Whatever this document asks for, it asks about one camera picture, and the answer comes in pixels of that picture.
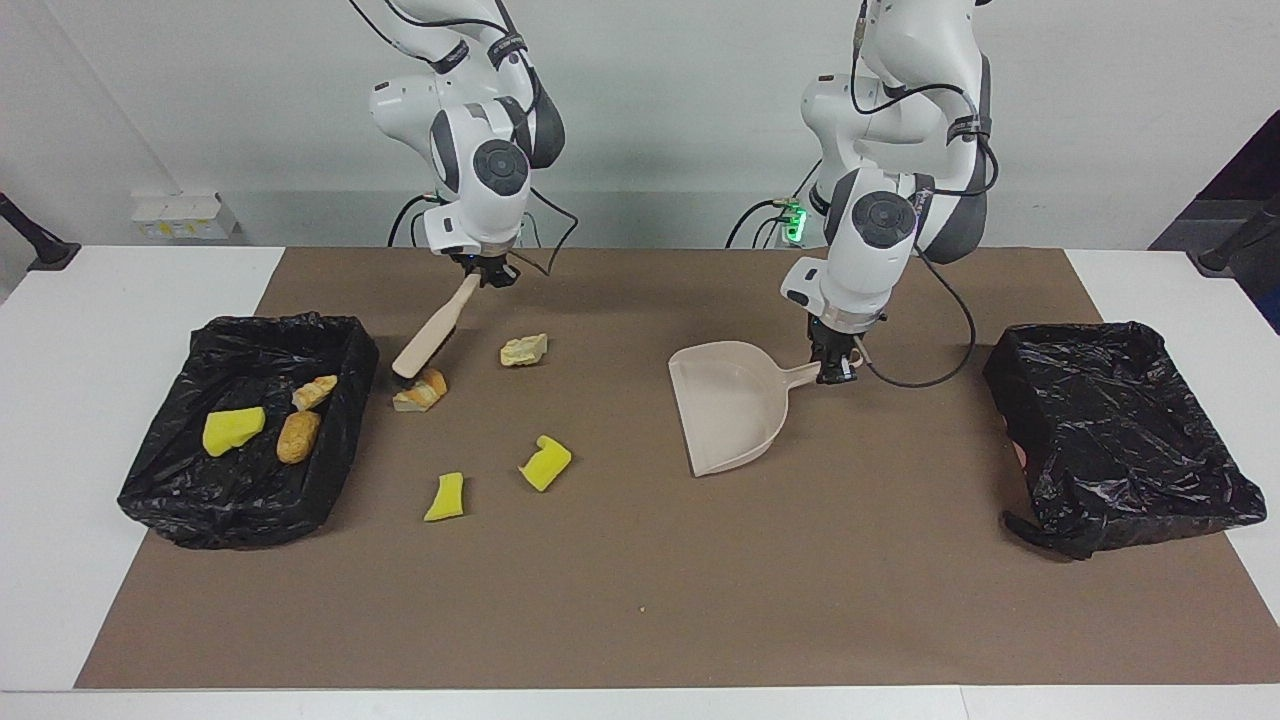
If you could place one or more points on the brown table mat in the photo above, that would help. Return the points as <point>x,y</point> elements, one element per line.
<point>880,600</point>

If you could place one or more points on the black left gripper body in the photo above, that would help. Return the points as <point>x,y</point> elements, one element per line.
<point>835,335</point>

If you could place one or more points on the white power box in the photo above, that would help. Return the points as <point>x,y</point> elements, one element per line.
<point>185,217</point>

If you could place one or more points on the pale crusty bread piece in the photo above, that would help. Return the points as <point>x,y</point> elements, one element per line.
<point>314,392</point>

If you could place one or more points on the black stand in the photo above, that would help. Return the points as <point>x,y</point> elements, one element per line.
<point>40,245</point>
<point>1235,245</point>

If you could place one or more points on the orange striped croissant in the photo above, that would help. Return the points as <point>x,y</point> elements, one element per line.
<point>422,392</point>

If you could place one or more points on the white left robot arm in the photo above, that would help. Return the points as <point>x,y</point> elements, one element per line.
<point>880,230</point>

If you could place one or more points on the yellow and green sponge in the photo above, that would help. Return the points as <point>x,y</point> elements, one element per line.
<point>232,430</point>

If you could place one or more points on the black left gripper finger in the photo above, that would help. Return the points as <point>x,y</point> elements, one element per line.
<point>850,362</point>
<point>825,367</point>

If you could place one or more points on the pale yellow bread chunk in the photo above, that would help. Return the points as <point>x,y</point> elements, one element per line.
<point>523,350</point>

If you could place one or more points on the curved yellow sponge piece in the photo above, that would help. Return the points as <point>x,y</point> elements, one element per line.
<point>545,465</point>

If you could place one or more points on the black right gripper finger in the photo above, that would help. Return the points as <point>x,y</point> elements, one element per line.
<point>500,277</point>

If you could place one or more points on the beige plastic dustpan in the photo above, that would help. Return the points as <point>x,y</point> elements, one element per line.
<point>735,410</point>

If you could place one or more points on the beige brush with black bristles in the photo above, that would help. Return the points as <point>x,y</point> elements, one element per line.
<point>430,335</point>

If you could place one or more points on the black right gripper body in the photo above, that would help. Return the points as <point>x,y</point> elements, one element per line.
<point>480,260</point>

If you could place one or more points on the brown bread roll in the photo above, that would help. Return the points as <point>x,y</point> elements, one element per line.
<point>298,437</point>

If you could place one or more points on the flat yellow sponge piece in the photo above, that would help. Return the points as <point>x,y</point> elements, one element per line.
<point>446,498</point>

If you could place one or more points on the dark partition panel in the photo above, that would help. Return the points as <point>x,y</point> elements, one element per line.
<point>1240,170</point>

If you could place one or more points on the bin with black bag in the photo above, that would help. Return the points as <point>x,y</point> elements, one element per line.
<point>1120,430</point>
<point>250,490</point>

